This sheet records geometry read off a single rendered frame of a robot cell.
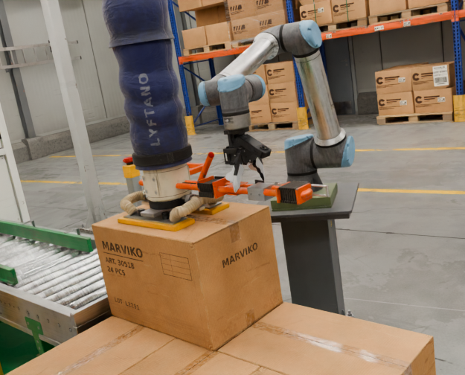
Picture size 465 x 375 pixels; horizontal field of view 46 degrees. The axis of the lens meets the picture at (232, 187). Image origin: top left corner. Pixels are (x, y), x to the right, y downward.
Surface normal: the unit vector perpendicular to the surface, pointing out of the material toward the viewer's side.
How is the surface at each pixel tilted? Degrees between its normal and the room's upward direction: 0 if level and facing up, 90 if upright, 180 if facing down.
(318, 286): 90
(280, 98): 93
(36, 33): 90
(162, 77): 77
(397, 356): 0
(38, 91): 90
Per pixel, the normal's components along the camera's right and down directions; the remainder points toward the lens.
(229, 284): 0.73, 0.05
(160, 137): 0.14, -0.05
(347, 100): -0.59, 0.28
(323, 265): -0.28, 0.27
